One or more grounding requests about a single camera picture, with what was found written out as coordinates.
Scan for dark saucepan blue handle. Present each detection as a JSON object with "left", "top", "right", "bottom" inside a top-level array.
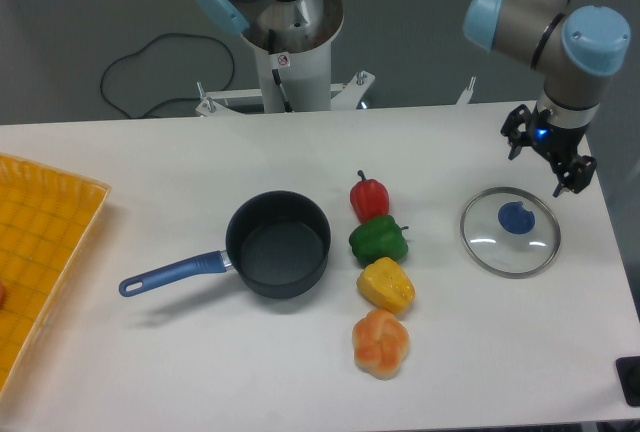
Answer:
[{"left": 119, "top": 191, "right": 331, "bottom": 299}]

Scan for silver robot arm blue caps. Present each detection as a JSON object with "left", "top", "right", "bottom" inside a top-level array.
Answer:
[{"left": 196, "top": 0, "right": 631, "bottom": 193}]

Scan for black floor cable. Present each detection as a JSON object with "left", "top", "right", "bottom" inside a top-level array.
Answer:
[{"left": 100, "top": 32, "right": 236, "bottom": 120}]

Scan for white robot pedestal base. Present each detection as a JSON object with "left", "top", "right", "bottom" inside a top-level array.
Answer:
[{"left": 194, "top": 0, "right": 479, "bottom": 117}]

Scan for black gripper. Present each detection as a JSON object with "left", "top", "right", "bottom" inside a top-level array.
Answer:
[{"left": 501, "top": 104, "right": 597, "bottom": 197}]

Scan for glass lid blue knob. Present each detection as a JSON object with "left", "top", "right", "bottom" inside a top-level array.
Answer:
[{"left": 459, "top": 186, "right": 561, "bottom": 279}]

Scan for black box table corner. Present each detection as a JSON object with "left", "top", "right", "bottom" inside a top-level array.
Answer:
[{"left": 615, "top": 356, "right": 640, "bottom": 407}]

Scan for knotted bread roll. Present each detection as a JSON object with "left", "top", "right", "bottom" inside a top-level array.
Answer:
[{"left": 352, "top": 309, "right": 410, "bottom": 380}]

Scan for yellow bell pepper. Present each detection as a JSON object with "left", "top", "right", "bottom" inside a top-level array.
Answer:
[{"left": 356, "top": 257, "right": 415, "bottom": 315}]

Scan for yellow woven basket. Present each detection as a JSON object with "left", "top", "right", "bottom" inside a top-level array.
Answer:
[{"left": 1, "top": 153, "right": 111, "bottom": 392}]

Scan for green bell pepper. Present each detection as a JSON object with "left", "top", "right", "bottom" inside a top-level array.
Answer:
[{"left": 348, "top": 215, "right": 409, "bottom": 266}]

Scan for red bell pepper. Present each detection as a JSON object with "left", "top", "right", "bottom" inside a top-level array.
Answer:
[{"left": 349, "top": 170, "right": 390, "bottom": 223}]

